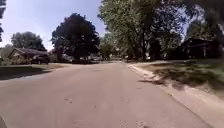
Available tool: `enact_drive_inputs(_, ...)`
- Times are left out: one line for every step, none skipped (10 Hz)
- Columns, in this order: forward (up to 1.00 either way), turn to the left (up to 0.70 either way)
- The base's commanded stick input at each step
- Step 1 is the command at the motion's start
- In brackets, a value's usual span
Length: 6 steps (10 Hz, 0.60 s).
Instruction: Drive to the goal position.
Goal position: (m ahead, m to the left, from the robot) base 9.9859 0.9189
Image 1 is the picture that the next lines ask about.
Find grey asphalt road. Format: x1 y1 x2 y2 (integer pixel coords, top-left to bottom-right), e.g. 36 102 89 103
0 61 214 128

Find large dark round tree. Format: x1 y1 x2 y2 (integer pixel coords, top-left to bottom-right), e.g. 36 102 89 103
50 12 101 62

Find tall green trees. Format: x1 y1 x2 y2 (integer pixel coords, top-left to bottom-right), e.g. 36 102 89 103
97 0 188 62

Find dark parked vehicle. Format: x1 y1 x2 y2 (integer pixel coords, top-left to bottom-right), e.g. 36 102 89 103
30 54 51 65

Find grass verge with shade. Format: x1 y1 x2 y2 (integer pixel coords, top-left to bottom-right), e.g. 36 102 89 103
139 59 224 95

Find pale concrete kerb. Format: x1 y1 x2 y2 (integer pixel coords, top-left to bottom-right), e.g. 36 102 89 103
127 63 224 128

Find dark house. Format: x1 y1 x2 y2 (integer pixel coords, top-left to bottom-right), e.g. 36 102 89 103
175 37 224 60

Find green leafy tree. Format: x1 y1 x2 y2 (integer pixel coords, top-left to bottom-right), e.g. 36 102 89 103
10 31 47 52

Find low house with brown roof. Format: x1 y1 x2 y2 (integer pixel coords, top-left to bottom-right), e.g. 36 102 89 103
7 47 50 66

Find grass lawn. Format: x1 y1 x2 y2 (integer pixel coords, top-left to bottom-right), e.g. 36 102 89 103
0 63 64 81

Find tree with dark branches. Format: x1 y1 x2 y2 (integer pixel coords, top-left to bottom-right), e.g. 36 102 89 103
184 0 224 44

